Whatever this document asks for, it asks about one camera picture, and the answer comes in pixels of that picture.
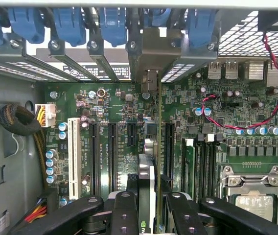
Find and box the green RAM stick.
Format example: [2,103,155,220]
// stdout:
[181,137,196,203]

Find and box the black RAM slot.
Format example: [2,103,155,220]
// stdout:
[203,141,210,204]
[210,141,218,204]
[196,141,204,204]

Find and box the long black expansion slot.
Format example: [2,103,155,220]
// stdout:
[89,121,101,196]
[164,121,176,177]
[108,121,118,194]

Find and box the white expansion slot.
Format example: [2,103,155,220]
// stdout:
[67,117,83,201]

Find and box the metal CPU socket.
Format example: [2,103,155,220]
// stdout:
[220,164,278,230]

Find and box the short black expansion slot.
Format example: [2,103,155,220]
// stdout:
[126,121,138,147]

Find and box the green motherboard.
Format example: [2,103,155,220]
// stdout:
[43,58,278,235]

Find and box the white power connector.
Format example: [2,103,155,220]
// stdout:
[34,103,57,128]

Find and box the black open PC case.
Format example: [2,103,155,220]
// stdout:
[0,0,278,235]

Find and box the silver USB port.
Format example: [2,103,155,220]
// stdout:
[224,60,240,81]
[207,60,223,80]

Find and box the silver slot cover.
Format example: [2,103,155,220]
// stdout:
[125,40,143,83]
[161,41,220,83]
[0,33,77,83]
[87,36,120,83]
[47,39,100,83]

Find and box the silver ribbed port shield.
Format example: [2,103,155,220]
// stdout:
[248,60,265,81]

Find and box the red and yellow wire bundle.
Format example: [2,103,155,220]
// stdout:
[23,197,48,224]

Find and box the yellow and black wire bundle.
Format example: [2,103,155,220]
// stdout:
[32,109,48,190]

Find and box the black sleeved cable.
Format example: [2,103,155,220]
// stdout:
[0,103,42,137]

